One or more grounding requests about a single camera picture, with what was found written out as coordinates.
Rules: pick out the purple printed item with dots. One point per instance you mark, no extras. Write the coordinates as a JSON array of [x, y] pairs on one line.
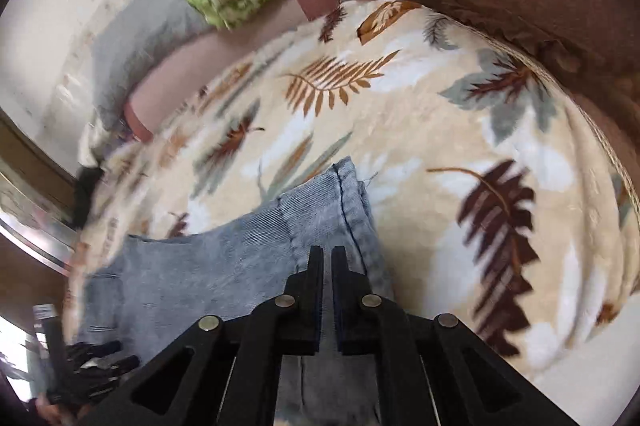
[[131, 128]]

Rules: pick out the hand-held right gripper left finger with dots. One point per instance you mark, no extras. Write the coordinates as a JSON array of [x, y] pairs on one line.
[[315, 291]]

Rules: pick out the grey quilted pillow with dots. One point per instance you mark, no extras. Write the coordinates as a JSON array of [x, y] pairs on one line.
[[135, 40]]

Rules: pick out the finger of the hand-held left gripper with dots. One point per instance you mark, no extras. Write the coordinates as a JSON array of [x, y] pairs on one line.
[[95, 351], [107, 368]]

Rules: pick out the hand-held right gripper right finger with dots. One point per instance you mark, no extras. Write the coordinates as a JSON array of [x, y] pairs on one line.
[[340, 296]]

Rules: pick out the white cloth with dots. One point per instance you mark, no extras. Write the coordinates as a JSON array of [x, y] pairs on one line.
[[92, 145]]

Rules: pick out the blue denim pants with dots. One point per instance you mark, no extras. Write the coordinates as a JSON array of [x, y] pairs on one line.
[[235, 256]]

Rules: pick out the wooden door with patterned glass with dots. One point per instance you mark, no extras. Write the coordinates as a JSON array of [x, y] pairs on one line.
[[30, 186]]

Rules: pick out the beige leaf-printed blanket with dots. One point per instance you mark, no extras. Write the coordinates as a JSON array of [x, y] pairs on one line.
[[425, 155]]

